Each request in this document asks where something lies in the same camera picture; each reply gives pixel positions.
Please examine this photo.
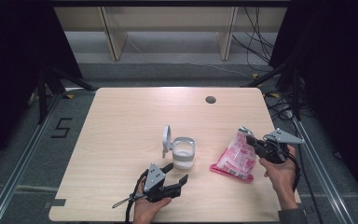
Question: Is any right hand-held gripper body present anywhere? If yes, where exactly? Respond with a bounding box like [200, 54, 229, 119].
[254, 127, 306, 165]

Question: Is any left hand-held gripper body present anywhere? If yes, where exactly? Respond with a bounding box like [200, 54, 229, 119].
[142, 162, 183, 203]

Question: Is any clear jar with grey lid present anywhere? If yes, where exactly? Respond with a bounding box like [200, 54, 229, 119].
[162, 124, 198, 171]

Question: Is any pink and white plastic bag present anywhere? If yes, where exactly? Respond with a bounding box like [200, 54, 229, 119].
[209, 125, 259, 184]

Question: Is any person's right hand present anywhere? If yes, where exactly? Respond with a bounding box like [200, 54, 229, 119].
[258, 145, 298, 196]

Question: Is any person's left hand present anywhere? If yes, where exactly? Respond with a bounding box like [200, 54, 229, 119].
[132, 179, 172, 224]

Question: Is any black tripod stand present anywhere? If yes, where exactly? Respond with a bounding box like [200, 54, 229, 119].
[36, 65, 98, 125]
[241, 57, 303, 120]

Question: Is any black curtain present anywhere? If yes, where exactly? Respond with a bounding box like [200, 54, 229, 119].
[0, 0, 84, 175]
[269, 0, 358, 218]

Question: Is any black wrist strap loop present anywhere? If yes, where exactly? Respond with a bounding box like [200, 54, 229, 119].
[111, 194, 138, 209]

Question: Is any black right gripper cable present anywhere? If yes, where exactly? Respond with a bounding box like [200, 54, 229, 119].
[287, 152, 302, 192]

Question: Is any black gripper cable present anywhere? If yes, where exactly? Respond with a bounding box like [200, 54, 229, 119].
[124, 169, 150, 224]
[287, 152, 302, 192]

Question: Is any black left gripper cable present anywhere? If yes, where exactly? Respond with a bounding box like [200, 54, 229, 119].
[124, 169, 150, 224]

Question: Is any black floor cable tangle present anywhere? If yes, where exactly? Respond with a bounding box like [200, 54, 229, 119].
[266, 98, 296, 123]

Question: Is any aluminium floor rail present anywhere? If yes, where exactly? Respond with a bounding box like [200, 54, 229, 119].
[292, 116, 357, 224]
[0, 92, 63, 224]

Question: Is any white floor cable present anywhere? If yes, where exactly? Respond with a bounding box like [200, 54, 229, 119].
[125, 36, 253, 79]

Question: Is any black hanging cable bundle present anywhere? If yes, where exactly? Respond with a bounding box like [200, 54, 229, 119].
[231, 6, 276, 64]

